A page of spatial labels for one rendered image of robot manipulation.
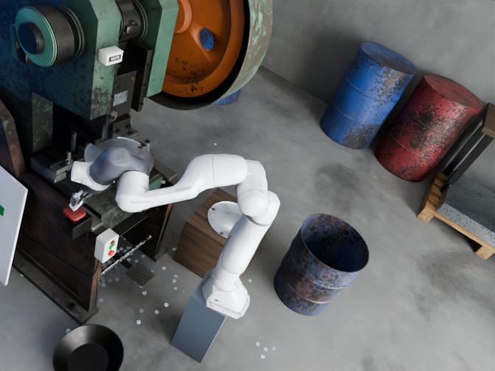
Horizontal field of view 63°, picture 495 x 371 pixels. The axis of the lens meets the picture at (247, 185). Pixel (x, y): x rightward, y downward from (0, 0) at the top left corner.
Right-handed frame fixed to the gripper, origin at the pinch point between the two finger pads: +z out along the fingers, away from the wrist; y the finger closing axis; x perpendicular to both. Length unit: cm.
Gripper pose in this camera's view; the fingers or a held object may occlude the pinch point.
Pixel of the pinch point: (75, 203)
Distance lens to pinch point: 162.4
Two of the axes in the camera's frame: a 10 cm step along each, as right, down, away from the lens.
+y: 5.0, -4.5, 7.5
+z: -6.2, 4.2, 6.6
